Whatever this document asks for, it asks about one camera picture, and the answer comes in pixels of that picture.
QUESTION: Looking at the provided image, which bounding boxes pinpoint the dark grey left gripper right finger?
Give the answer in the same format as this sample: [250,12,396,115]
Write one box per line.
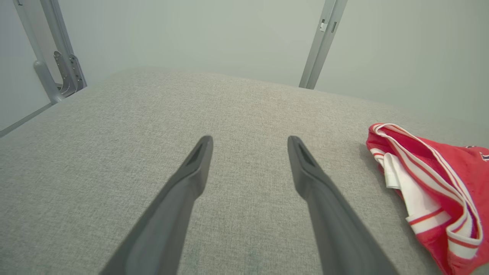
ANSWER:
[287,135,398,275]

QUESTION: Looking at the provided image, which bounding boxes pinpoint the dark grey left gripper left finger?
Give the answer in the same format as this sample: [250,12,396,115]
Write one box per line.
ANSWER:
[99,134,214,275]

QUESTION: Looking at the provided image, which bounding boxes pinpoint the red shirt with white sleeves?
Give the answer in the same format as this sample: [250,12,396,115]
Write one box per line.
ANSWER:
[366,123,484,275]

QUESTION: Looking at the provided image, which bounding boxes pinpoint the grey window base rail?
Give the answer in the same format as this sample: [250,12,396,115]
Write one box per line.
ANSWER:
[0,102,54,139]

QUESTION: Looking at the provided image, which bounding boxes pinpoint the grey metal frame post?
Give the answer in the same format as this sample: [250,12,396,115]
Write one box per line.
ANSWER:
[13,0,87,104]
[299,0,348,90]

